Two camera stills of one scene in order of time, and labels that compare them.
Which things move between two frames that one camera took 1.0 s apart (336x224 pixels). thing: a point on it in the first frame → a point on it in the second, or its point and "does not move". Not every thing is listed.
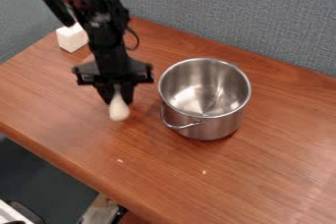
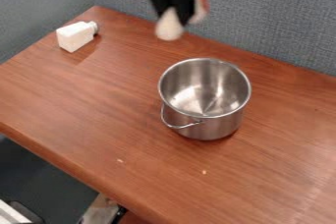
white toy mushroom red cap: [119, 108] → [169, 28]
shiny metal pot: [205, 93] does not move
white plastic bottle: [72, 37] does not move
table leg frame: [104, 211] does not move
